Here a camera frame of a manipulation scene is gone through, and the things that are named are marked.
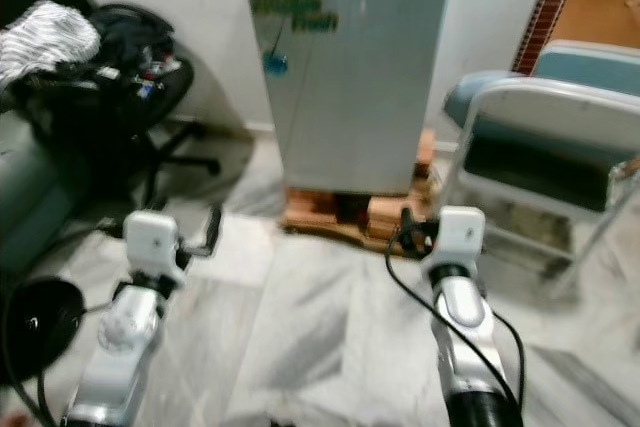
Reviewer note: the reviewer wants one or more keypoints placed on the black round stand base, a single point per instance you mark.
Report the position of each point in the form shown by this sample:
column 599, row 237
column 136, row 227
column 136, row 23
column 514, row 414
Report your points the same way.
column 45, row 332

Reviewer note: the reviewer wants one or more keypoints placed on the red brick lattice strip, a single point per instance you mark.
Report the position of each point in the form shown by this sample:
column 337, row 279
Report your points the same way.
column 548, row 7

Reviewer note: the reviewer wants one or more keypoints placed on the grey-green cushion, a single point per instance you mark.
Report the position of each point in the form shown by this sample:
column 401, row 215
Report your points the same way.
column 20, row 187

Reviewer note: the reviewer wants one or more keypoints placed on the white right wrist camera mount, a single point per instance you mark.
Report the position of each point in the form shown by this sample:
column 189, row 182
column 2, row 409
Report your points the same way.
column 460, row 235

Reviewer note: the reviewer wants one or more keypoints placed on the red brick fridge base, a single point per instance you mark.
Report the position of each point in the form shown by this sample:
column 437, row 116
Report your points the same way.
column 380, row 215

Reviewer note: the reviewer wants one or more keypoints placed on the black office chair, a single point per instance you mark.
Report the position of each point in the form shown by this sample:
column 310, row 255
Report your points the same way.
column 160, row 97

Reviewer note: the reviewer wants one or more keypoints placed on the grey folding chair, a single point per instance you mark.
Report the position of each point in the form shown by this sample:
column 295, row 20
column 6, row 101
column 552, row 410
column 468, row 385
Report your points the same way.
column 540, row 102

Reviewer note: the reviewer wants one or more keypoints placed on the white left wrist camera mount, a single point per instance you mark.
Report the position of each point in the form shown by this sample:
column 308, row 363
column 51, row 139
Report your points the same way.
column 153, row 242

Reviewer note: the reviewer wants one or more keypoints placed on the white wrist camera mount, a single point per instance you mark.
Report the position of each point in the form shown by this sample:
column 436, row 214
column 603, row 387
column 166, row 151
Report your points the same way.
column 153, row 242
column 460, row 235

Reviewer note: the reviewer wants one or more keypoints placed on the blue fridge sticker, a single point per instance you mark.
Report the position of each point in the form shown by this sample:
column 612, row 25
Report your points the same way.
column 276, row 62

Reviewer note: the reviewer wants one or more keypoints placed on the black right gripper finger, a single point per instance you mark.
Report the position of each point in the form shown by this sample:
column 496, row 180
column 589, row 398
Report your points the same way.
column 407, row 224

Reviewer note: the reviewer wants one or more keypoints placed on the white striped cloth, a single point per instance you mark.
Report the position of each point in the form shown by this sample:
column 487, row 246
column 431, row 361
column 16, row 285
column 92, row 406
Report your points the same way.
column 45, row 37

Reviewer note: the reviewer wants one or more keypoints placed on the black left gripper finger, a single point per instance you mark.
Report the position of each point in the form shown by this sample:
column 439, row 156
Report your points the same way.
column 213, row 229

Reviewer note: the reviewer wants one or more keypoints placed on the silver single-door fridge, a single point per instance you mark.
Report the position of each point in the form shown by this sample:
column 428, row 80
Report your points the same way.
column 370, row 97

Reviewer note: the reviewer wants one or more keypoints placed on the black pile of clothes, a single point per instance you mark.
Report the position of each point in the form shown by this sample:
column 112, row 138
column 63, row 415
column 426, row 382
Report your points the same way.
column 140, row 37

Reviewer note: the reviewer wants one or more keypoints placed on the silver fridge door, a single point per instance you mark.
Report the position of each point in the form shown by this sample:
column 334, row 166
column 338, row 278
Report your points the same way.
column 380, row 117

